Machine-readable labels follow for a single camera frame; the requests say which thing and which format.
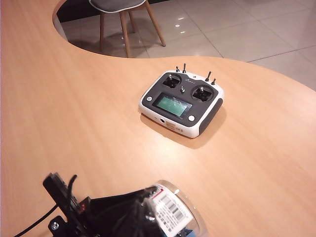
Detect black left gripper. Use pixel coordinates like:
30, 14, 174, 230
43, 172, 169, 237

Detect clear plastic clip jar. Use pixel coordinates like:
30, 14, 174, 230
142, 179, 206, 237

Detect white black remote controller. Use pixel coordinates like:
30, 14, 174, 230
138, 63, 225, 139

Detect white shell chair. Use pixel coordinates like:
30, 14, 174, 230
88, 0, 166, 59

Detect dark seat cushion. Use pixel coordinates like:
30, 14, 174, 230
91, 0, 147, 12

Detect black cable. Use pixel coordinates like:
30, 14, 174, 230
66, 174, 78, 216
0, 204, 59, 237

